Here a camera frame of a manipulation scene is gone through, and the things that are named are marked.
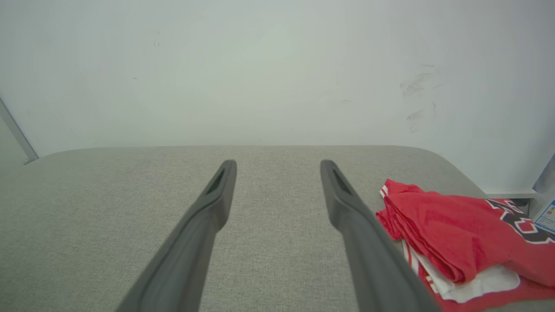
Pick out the red and white sports jersey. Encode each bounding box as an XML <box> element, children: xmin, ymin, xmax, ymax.
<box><xmin>375</xmin><ymin>178</ymin><xmax>555</xmax><ymax>312</ymax></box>

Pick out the grey metal strip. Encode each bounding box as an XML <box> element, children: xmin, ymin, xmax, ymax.
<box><xmin>0</xmin><ymin>97</ymin><xmax>39</xmax><ymax>166</ymax></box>

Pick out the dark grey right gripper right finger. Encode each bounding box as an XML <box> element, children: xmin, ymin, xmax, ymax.
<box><xmin>320</xmin><ymin>159</ymin><xmax>442</xmax><ymax>312</ymax></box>

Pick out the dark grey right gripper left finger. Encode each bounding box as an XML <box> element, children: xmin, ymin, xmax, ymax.
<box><xmin>115</xmin><ymin>159</ymin><xmax>238</xmax><ymax>312</ymax></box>

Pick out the blue and white label sticker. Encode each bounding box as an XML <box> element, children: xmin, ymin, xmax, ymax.
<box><xmin>534</xmin><ymin>200</ymin><xmax>555</xmax><ymax>235</ymax></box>

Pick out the white ledge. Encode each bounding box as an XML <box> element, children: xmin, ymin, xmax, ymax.
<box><xmin>483</xmin><ymin>188</ymin><xmax>539</xmax><ymax>200</ymax></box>

